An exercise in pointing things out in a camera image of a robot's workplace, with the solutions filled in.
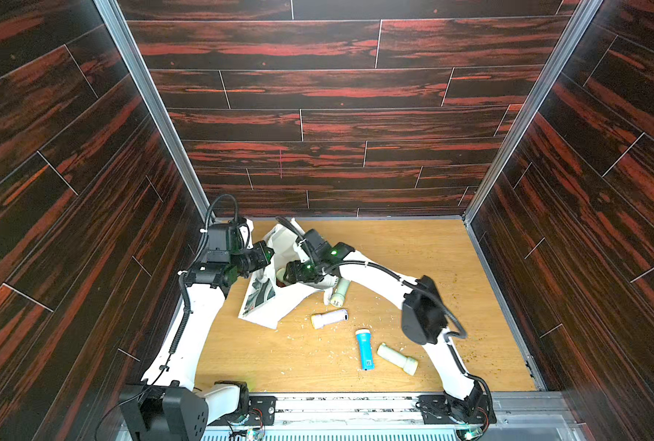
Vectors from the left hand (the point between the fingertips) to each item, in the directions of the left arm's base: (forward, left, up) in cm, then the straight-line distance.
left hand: (276, 250), depth 78 cm
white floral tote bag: (-12, +3, -9) cm, 15 cm away
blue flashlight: (-20, -27, -24) cm, 41 cm away
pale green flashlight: (-2, -19, -22) cm, 29 cm away
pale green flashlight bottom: (-22, -37, -24) cm, 50 cm away
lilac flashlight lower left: (-10, -12, -23) cm, 28 cm away
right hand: (+2, -4, -15) cm, 15 cm away
